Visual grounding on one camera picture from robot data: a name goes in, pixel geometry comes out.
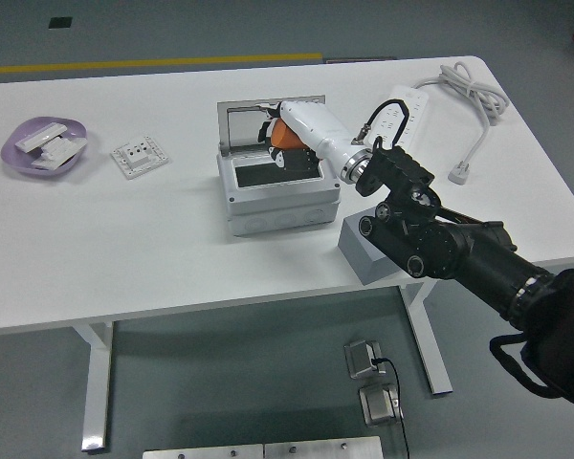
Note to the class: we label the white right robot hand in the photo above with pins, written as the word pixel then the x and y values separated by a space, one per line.
pixel 315 126

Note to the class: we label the orange cylinder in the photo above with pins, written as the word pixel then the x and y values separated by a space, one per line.
pixel 284 136

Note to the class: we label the grey electrical enclosure box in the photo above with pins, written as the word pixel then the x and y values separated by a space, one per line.
pixel 277 205

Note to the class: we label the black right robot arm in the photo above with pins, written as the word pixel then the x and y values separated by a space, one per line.
pixel 459 248

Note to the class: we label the grey cube with round hole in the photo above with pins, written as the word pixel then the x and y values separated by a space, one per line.
pixel 359 253

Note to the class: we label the white power strip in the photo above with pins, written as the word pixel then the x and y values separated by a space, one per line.
pixel 418 112

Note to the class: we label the yellow floor tape line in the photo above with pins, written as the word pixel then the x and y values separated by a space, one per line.
pixel 148 62

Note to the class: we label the white square socket module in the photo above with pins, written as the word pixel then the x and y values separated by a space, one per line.
pixel 139 158

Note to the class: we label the white right table leg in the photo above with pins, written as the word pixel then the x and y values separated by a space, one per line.
pixel 430 344

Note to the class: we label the white table leg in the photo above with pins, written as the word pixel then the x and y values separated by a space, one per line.
pixel 430 344
pixel 95 382

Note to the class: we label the small white plastic part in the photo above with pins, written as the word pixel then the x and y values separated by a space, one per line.
pixel 48 162
pixel 69 145

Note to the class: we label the long white plastic bar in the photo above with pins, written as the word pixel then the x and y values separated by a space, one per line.
pixel 40 136

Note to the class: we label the black floor hatch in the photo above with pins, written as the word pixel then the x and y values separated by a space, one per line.
pixel 60 23

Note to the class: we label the purple plate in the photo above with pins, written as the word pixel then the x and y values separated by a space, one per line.
pixel 14 158

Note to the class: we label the wide metal plate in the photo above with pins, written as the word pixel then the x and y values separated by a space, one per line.
pixel 323 449
pixel 201 453

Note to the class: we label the white left table leg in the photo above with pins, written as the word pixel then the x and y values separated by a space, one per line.
pixel 95 382

